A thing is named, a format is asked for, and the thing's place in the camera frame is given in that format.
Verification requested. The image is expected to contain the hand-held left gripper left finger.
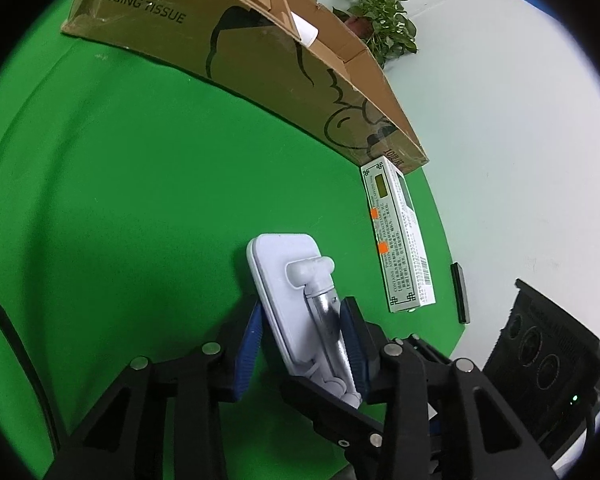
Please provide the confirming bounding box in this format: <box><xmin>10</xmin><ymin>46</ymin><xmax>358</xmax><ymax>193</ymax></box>
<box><xmin>45</xmin><ymin>300</ymin><xmax>266</xmax><ymax>480</ymax></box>

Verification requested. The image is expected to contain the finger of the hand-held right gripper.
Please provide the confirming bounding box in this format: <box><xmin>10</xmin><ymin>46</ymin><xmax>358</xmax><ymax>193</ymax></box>
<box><xmin>279</xmin><ymin>374</ymin><xmax>386</xmax><ymax>448</ymax></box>

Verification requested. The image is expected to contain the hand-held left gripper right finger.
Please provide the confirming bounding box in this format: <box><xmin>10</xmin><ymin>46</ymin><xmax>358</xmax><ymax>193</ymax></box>
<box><xmin>337</xmin><ymin>296</ymin><xmax>561</xmax><ymax>480</ymax></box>

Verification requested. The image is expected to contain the large cardboard box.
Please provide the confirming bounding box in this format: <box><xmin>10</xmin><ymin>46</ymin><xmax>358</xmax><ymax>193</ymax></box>
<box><xmin>61</xmin><ymin>0</ymin><xmax>430</xmax><ymax>171</ymax></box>

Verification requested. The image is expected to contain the white handheld device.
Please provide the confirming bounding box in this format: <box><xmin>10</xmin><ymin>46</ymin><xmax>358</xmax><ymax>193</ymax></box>
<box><xmin>287</xmin><ymin>10</ymin><xmax>320</xmax><ymax>47</ymax></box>

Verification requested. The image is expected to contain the black flat bar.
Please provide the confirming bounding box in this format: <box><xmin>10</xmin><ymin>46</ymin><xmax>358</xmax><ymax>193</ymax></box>
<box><xmin>451</xmin><ymin>262</ymin><xmax>470</xmax><ymax>324</ymax></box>

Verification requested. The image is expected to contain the white medicine box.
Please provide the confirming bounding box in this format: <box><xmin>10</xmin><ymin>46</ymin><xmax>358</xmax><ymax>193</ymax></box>
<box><xmin>360</xmin><ymin>156</ymin><xmax>437</xmax><ymax>314</ymax></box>

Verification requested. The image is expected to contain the potted plant brown pot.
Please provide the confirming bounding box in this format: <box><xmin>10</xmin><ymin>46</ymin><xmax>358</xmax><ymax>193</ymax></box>
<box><xmin>332</xmin><ymin>0</ymin><xmax>420</xmax><ymax>68</ymax></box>

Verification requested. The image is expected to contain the black cable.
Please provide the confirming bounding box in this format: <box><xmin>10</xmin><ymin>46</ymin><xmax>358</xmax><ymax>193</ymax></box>
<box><xmin>0</xmin><ymin>285</ymin><xmax>61</xmax><ymax>456</ymax></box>

